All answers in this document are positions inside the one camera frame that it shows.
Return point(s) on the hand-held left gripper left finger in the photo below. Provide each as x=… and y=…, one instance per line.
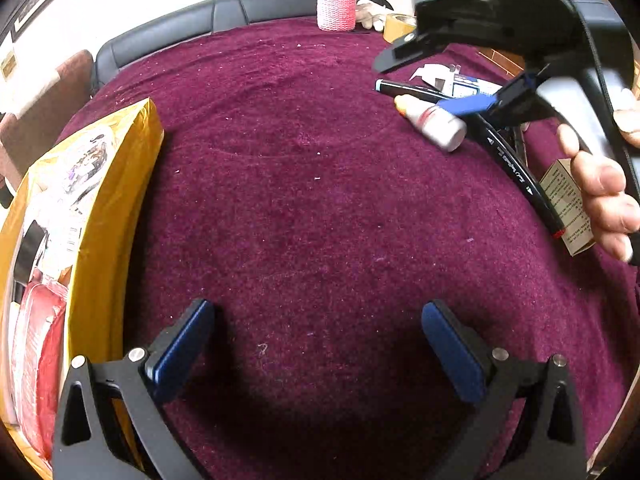
x=180, y=345

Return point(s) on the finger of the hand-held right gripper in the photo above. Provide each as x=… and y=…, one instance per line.
x=470, y=105
x=405, y=50

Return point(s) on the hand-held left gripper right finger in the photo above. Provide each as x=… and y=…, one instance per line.
x=452, y=350

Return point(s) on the blue and white box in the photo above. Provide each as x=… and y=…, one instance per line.
x=470, y=86

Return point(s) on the white bottle with orange cap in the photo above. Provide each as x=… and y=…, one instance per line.
x=440, y=127

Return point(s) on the black marker pen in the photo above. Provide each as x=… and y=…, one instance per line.
x=505, y=160

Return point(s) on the cream printed carton box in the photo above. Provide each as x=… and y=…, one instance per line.
x=562, y=195

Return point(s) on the red foil packet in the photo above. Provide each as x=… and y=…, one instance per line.
x=40, y=360

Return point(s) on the yellow cardboard box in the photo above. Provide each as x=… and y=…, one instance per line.
x=125, y=185

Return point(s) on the black round object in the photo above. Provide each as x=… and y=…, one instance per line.
x=30, y=250

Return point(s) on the person's right hand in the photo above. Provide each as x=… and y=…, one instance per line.
x=605, y=185

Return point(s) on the yellow tape roll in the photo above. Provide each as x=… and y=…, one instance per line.
x=397, y=27

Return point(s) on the white plush toy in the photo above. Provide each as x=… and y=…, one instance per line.
x=370, y=15

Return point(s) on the maroon table cloth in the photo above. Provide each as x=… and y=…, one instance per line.
x=310, y=185

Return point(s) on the black leather sofa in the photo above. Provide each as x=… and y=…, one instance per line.
x=175, y=30

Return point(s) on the brown chair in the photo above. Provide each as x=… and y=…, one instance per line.
x=45, y=120

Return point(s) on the yellow wall plaque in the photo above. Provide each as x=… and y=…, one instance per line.
x=7, y=66

